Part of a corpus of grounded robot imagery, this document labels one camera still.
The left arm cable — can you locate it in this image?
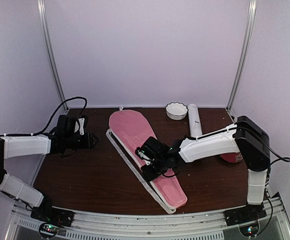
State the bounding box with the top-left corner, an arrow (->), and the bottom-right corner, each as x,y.
29,96 -> 88,137

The metal base rail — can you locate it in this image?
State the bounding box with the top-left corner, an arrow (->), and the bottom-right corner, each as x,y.
6,197 -> 290,240

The red floral plate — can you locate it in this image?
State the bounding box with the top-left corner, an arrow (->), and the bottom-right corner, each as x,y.
220,152 -> 243,164

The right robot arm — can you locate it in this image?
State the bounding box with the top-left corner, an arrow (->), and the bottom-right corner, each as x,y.
135,115 -> 271,221

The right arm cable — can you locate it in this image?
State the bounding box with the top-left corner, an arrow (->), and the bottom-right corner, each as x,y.
236,127 -> 290,166

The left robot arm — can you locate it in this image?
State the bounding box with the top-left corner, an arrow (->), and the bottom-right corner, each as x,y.
0,115 -> 99,222

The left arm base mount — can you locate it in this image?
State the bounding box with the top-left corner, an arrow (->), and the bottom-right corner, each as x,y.
30,207 -> 74,239

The white scalloped bowl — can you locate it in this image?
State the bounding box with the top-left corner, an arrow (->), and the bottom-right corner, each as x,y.
165,102 -> 188,121

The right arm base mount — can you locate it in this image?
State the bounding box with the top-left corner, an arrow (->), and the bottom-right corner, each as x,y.
224,203 -> 267,238

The white shuttlecock tube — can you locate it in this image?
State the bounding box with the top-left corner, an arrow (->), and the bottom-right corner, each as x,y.
187,103 -> 203,138

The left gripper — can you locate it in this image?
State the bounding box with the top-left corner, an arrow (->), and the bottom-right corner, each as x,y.
65,132 -> 99,149

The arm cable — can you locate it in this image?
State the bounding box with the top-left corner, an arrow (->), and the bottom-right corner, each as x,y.
29,96 -> 88,137
236,127 -> 290,166

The pink racket bag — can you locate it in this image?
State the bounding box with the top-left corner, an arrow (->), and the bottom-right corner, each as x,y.
106,109 -> 188,214

